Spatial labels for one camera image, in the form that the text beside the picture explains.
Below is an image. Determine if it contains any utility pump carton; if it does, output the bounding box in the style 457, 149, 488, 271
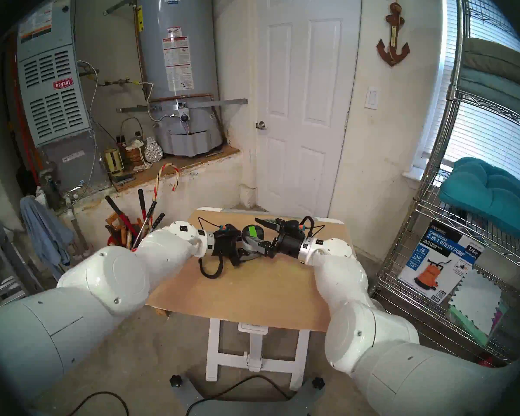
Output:
398, 220, 486, 305

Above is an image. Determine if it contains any window with white blinds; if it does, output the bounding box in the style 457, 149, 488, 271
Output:
409, 0, 520, 190

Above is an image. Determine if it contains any wooden saw handle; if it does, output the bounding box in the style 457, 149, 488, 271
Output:
105, 211, 133, 249

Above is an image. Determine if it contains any teal tufted cushion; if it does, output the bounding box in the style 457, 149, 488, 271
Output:
439, 156, 520, 251

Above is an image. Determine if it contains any plywood platform board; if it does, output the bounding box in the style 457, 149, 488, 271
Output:
110, 144, 241, 192

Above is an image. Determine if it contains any white panel door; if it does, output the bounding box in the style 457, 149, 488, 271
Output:
255, 0, 362, 218

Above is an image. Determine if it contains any aluminium ladder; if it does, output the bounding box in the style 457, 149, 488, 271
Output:
0, 177, 39, 320

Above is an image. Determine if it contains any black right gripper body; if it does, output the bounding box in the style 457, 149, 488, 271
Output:
271, 228, 306, 259

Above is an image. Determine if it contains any black coiled cable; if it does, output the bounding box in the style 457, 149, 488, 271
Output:
198, 250, 224, 280

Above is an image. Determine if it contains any gray Bryant furnace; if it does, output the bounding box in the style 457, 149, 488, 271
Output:
16, 0, 111, 195

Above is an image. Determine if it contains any olive gray folded cushion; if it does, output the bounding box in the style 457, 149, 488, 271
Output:
461, 37, 520, 88

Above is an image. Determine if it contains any wooden anchor wall decoration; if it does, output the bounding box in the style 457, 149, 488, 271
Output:
376, 0, 411, 67

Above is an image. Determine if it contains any gray robot base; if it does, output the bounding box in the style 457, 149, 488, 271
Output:
171, 374, 325, 416

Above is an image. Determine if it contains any white zigzag edged sheet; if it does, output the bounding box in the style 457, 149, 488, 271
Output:
448, 267, 503, 335

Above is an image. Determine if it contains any flexible corrugated steel hose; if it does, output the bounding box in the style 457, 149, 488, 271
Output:
140, 81, 176, 122

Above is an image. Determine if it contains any blue hanging towel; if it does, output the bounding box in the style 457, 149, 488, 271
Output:
19, 195, 75, 281

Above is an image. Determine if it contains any striped candy cane decoration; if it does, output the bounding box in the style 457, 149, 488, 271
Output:
154, 163, 180, 203

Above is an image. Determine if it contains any pale teal folded cushion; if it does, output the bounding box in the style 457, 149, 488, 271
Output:
454, 68, 520, 125

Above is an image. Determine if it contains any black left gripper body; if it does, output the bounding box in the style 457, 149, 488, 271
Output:
210, 227, 242, 266

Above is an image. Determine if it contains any chrome wire shelf rack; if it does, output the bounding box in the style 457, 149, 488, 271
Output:
368, 0, 520, 368

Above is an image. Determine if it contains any crumpled aluminium foil bundle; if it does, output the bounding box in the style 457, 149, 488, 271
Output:
144, 136, 163, 163

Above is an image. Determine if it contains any pale yellow jug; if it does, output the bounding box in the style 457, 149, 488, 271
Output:
103, 146, 125, 177

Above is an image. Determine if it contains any gray water heater tank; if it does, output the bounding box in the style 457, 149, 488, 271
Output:
132, 0, 226, 157

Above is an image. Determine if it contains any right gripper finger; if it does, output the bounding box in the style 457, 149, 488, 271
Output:
254, 218, 286, 232
247, 237, 274, 257

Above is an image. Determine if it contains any gas pipe with yellow valve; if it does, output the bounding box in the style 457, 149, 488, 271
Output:
96, 77, 141, 87

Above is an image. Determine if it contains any white folding table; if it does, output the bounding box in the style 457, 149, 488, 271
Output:
195, 207, 344, 392

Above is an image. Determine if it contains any green foam sheet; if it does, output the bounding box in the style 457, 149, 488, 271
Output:
448, 305, 510, 346

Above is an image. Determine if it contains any black floor cable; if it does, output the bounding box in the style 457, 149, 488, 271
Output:
186, 374, 293, 416
67, 390, 130, 416

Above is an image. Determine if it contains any wicker basket with handle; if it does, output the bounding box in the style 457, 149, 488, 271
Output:
120, 117, 147, 166

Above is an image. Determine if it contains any black grip steel rod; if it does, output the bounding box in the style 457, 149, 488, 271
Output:
133, 201, 157, 249
143, 212, 166, 240

